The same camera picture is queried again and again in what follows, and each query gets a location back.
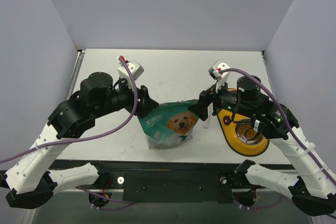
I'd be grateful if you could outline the yellow double bowl feeder tray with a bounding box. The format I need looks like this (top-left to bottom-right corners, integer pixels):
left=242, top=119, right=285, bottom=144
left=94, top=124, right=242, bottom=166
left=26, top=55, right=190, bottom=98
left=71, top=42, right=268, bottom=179
left=216, top=88, right=270, bottom=157

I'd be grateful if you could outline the near steel bowl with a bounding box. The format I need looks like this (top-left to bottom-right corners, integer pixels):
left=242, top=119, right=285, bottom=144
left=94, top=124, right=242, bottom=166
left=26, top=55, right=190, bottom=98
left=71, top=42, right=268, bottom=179
left=235, top=124, right=264, bottom=145

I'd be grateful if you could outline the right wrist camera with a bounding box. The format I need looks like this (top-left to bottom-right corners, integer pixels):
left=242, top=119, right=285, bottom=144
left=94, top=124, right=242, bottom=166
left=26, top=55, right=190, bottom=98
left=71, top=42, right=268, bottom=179
left=208, top=61, right=229, bottom=93

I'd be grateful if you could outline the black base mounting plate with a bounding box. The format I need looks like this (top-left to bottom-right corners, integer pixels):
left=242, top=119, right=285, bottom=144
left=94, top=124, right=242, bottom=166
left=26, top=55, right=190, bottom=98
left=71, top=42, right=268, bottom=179
left=86, top=161, right=257, bottom=204

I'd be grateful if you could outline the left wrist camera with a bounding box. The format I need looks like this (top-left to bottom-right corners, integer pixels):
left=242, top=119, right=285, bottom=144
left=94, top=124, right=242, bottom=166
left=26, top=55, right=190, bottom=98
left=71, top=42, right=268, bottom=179
left=118, top=56, right=144, bottom=90

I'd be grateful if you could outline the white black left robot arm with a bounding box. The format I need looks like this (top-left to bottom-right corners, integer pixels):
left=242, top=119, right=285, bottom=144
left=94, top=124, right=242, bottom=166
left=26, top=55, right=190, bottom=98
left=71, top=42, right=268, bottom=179
left=1, top=72, right=159, bottom=209

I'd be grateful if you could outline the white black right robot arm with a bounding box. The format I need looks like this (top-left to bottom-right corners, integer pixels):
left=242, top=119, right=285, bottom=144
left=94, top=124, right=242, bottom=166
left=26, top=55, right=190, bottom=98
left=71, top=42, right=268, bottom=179
left=188, top=76, right=335, bottom=216

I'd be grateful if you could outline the green white dog food bag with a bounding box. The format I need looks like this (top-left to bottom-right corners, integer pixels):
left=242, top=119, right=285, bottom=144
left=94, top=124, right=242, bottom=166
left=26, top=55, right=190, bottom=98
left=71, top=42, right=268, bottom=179
left=138, top=99, right=198, bottom=150

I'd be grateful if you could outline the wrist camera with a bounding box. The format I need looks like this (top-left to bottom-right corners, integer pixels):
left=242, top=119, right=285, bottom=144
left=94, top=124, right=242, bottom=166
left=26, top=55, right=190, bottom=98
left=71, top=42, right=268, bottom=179
left=118, top=56, right=144, bottom=90
left=208, top=61, right=229, bottom=93

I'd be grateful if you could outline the brown kibble in near bowl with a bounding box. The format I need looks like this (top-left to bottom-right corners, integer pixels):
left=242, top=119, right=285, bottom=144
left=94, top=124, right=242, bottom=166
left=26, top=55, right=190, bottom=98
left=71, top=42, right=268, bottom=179
left=236, top=124, right=260, bottom=143

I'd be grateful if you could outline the clear plastic scoop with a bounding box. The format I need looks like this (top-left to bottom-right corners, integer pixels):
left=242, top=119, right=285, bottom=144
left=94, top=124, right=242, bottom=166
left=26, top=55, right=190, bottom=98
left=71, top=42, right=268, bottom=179
left=203, top=106, right=212, bottom=129

